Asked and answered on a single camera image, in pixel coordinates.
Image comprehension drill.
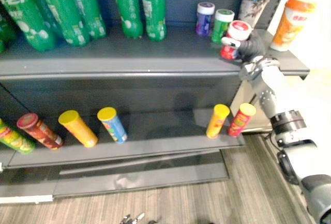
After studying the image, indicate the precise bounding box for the left robot hand black cloth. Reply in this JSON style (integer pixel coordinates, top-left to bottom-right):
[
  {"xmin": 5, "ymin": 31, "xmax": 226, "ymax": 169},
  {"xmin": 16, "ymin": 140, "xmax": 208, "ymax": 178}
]
[{"xmin": 119, "ymin": 212, "xmax": 146, "ymax": 224}]

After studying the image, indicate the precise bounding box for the right robot hand black cloth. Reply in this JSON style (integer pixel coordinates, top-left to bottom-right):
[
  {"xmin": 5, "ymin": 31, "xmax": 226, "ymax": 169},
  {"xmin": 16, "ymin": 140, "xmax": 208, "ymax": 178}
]
[{"xmin": 221, "ymin": 31, "xmax": 267, "ymax": 64}]

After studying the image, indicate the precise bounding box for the red gum jar white lid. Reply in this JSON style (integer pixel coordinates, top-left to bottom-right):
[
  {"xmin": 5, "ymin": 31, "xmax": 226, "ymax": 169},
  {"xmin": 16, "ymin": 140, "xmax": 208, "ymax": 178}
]
[{"xmin": 219, "ymin": 20, "xmax": 252, "ymax": 61}]

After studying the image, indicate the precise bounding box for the green gum jar white lid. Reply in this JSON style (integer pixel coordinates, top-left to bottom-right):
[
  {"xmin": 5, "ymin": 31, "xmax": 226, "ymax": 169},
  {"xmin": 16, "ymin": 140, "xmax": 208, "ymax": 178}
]
[{"xmin": 211, "ymin": 9, "xmax": 235, "ymax": 44}]

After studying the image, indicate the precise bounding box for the grey shelf base plinth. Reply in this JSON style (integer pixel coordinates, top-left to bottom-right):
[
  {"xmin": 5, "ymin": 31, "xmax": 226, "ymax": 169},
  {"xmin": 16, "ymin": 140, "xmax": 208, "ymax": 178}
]
[{"xmin": 0, "ymin": 149, "xmax": 230, "ymax": 204}]

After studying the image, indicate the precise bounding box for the grey slotted shelf upright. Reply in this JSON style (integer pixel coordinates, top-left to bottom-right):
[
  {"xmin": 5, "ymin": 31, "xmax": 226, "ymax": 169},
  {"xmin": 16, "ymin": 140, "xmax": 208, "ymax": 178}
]
[{"xmin": 254, "ymin": 0, "xmax": 293, "ymax": 29}]

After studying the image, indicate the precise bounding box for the purple gum jar white lid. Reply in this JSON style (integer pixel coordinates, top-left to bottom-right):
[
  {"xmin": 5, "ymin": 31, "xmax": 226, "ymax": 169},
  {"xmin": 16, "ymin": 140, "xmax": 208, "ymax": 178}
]
[{"xmin": 195, "ymin": 2, "xmax": 216, "ymax": 36}]

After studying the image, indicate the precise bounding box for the short red chips can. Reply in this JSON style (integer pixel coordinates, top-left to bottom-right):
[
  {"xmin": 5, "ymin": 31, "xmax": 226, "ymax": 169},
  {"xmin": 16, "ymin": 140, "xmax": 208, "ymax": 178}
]
[{"xmin": 227, "ymin": 102, "xmax": 257, "ymax": 138}]

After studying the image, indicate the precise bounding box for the short yellow chips can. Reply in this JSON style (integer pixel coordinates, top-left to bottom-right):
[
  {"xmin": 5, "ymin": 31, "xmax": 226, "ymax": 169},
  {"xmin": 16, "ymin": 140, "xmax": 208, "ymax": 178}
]
[{"xmin": 205, "ymin": 103, "xmax": 231, "ymax": 139}]

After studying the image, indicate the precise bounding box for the dark glossy shelf board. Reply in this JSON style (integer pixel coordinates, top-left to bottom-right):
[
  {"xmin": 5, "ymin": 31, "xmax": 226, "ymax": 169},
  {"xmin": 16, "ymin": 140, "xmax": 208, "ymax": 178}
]
[{"xmin": 0, "ymin": 107, "xmax": 246, "ymax": 170}]

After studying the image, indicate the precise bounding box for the blue chips can yellow lid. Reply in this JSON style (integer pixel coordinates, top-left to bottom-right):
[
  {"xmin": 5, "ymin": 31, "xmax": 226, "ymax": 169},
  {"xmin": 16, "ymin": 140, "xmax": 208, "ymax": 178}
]
[{"xmin": 97, "ymin": 107, "xmax": 128, "ymax": 144}]

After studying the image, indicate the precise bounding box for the tall yellow chips can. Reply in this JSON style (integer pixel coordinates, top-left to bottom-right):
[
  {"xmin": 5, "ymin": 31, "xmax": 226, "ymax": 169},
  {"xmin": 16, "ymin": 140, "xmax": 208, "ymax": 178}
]
[{"xmin": 58, "ymin": 110, "xmax": 99, "ymax": 148}]

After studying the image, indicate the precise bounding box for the grey metal shelf board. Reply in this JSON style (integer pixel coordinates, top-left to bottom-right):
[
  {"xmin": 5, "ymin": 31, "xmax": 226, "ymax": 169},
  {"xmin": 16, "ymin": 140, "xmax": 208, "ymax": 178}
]
[{"xmin": 0, "ymin": 24, "xmax": 310, "ymax": 81}]

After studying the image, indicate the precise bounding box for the dark red chips can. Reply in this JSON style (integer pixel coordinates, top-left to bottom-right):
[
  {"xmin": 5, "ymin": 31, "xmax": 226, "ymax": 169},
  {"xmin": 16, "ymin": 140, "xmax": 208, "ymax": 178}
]
[{"xmin": 16, "ymin": 112, "xmax": 64, "ymax": 150}]

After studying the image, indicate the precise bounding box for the green chips can red lid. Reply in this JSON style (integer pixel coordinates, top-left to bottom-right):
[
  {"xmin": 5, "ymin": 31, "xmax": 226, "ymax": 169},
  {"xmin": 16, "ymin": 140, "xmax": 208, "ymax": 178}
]
[{"xmin": 0, "ymin": 118, "xmax": 36, "ymax": 155}]

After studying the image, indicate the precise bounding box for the grey printed paper cup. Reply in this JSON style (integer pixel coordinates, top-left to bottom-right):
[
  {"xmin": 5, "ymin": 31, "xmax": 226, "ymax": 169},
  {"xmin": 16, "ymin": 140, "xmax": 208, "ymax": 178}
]
[{"xmin": 237, "ymin": 0, "xmax": 271, "ymax": 29}]

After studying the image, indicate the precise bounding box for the orange milk tea cup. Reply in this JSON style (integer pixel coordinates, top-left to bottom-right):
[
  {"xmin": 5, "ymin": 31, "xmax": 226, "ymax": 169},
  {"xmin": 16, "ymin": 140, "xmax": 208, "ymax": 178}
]
[{"xmin": 269, "ymin": 0, "xmax": 317, "ymax": 52}]

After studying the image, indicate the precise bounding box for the large green soda bottle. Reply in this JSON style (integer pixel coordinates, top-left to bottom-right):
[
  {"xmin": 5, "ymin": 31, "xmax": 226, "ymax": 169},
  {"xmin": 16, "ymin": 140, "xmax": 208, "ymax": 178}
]
[
  {"xmin": 33, "ymin": 0, "xmax": 91, "ymax": 47},
  {"xmin": 0, "ymin": 0, "xmax": 57, "ymax": 52},
  {"xmin": 0, "ymin": 3, "xmax": 18, "ymax": 53},
  {"xmin": 109, "ymin": 0, "xmax": 144, "ymax": 39},
  {"xmin": 139, "ymin": 0, "xmax": 168, "ymax": 41},
  {"xmin": 67, "ymin": 0, "xmax": 107, "ymax": 40}
]

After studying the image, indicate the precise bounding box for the white label strip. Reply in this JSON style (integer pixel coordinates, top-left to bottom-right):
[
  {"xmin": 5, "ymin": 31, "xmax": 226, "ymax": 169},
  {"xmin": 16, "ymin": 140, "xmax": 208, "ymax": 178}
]
[{"xmin": 0, "ymin": 195, "xmax": 54, "ymax": 204}]

